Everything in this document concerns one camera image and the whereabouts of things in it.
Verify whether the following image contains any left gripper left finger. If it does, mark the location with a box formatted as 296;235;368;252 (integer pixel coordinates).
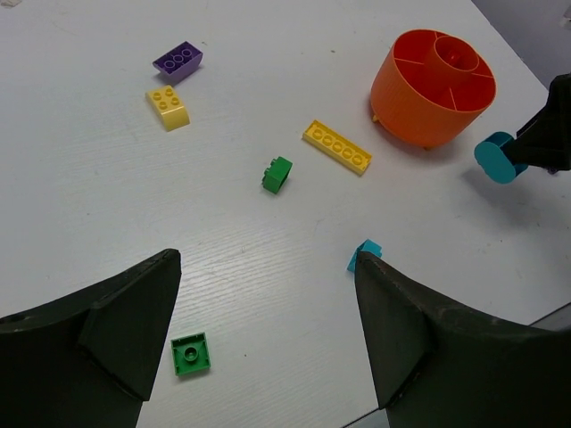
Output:
1;249;181;427

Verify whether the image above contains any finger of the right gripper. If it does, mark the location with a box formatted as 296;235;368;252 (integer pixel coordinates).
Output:
506;73;570;171

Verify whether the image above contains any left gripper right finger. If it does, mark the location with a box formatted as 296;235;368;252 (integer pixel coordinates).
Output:
354;252;570;427

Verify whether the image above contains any teal rounded lego brick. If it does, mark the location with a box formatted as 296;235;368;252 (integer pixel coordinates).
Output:
474;131;528;185

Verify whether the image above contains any green lego brick near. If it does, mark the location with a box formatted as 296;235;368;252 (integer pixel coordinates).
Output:
170;333;211;376

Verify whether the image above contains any green lego brick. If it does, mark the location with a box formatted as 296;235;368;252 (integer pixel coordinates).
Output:
170;333;211;376
261;157;293;194

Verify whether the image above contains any orange divided round container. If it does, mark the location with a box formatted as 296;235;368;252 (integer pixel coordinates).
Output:
369;29;497;149

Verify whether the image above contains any light blue small lego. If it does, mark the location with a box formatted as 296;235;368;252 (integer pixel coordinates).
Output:
347;239;382;273

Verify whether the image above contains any yellow long lego plate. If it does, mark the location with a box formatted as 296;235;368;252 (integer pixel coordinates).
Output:
302;120;372;176

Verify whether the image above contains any green lego brick centre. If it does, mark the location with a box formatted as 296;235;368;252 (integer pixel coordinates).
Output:
261;157;293;194

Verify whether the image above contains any yellow square lego brick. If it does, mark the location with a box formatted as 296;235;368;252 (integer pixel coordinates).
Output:
145;85;190;132

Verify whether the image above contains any purple lego brick far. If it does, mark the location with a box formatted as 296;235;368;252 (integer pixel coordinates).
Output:
152;41;203;83

